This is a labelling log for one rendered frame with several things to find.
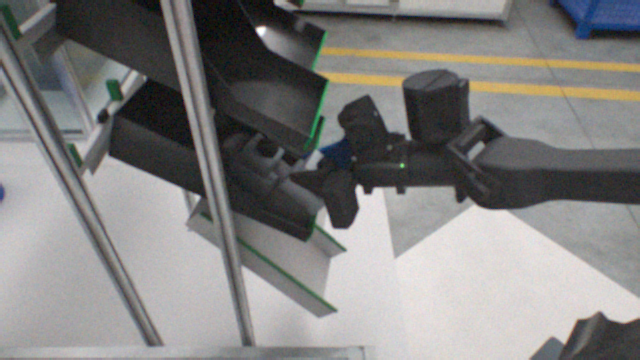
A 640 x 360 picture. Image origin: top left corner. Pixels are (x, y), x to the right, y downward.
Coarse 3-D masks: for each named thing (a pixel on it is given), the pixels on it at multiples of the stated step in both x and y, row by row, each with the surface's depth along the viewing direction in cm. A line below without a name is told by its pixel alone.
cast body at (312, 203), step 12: (312, 156) 56; (324, 156) 56; (276, 168) 58; (288, 168) 58; (300, 168) 56; (312, 168) 55; (336, 168) 56; (288, 180) 56; (288, 192) 58; (300, 192) 57; (300, 204) 58; (312, 204) 57; (324, 204) 57
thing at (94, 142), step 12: (48, 12) 46; (24, 24) 44; (36, 24) 44; (48, 24) 46; (24, 36) 42; (36, 36) 44; (24, 48) 42; (132, 72) 69; (132, 84) 67; (108, 108) 62; (108, 120) 59; (96, 132) 57; (108, 132) 59; (84, 144) 55; (96, 144) 56; (84, 156) 53; (84, 168) 53
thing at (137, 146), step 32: (160, 96) 63; (128, 128) 51; (160, 128) 61; (224, 128) 65; (128, 160) 54; (160, 160) 53; (192, 160) 52; (288, 160) 67; (192, 192) 56; (256, 192) 61; (288, 224) 57
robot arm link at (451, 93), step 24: (432, 72) 46; (408, 96) 45; (432, 96) 43; (456, 96) 43; (408, 120) 47; (432, 120) 44; (456, 120) 44; (480, 120) 47; (456, 144) 44; (456, 168) 43; (480, 192) 42
